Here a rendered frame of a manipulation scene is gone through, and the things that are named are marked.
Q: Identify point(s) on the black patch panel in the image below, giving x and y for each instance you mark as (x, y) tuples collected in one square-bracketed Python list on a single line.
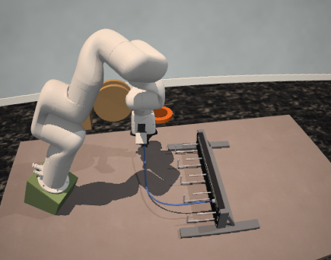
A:
[(214, 185)]

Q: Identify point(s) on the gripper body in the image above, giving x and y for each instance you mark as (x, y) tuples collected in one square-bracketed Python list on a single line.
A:
[(148, 120)]

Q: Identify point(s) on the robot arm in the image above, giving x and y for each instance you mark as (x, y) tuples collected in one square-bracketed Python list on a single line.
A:
[(74, 103)]

